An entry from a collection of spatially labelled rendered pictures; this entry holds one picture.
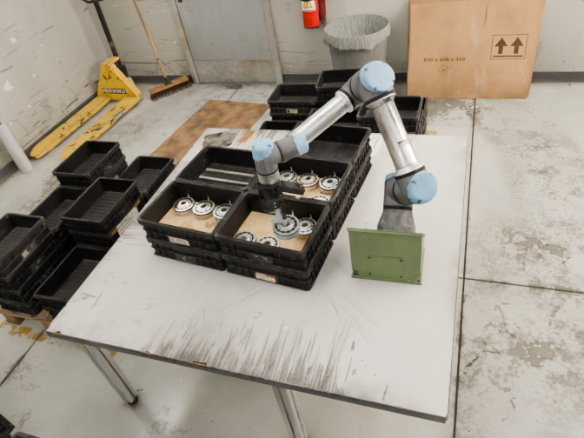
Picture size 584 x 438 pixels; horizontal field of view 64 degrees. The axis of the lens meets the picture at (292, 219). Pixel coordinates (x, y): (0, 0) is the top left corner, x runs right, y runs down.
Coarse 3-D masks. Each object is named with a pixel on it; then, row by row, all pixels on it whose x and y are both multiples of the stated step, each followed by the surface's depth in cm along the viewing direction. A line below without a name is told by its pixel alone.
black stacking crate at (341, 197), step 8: (296, 160) 223; (304, 160) 221; (312, 160) 219; (280, 168) 231; (288, 168) 229; (296, 168) 226; (304, 168) 224; (312, 168) 222; (320, 168) 220; (328, 168) 218; (336, 168) 216; (344, 168) 214; (320, 176) 224; (344, 184) 210; (344, 192) 211; (336, 200) 202; (336, 208) 205
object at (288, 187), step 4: (280, 180) 170; (280, 184) 167; (284, 184) 168; (288, 184) 169; (292, 184) 170; (296, 184) 171; (300, 184) 171; (276, 188) 167; (280, 188) 167; (284, 188) 167; (288, 188) 168; (292, 188) 168; (296, 188) 169; (300, 188) 170; (304, 188) 172; (288, 192) 169; (292, 192) 169; (296, 192) 170; (300, 192) 170
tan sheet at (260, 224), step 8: (248, 216) 210; (256, 216) 209; (264, 216) 208; (272, 216) 207; (248, 224) 206; (256, 224) 205; (264, 224) 204; (272, 224) 204; (256, 232) 201; (264, 232) 200; (272, 232) 200; (280, 240) 195; (288, 240) 195; (296, 240) 194; (304, 240) 193; (288, 248) 191; (296, 248) 190
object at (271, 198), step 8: (256, 184) 167; (272, 184) 164; (264, 192) 167; (272, 192) 168; (280, 192) 169; (264, 200) 169; (272, 200) 168; (280, 200) 169; (264, 208) 170; (272, 208) 171
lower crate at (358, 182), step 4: (368, 156) 235; (368, 160) 240; (364, 164) 230; (368, 164) 242; (372, 164) 245; (364, 168) 235; (368, 168) 243; (360, 172) 225; (364, 172) 237; (368, 172) 240; (356, 176) 222; (360, 176) 231; (364, 176) 236; (352, 180) 220; (356, 180) 222; (360, 180) 229; (364, 180) 236; (356, 184) 227; (360, 184) 231; (356, 188) 228; (360, 188) 232; (356, 192) 229; (352, 196) 227; (356, 196) 227
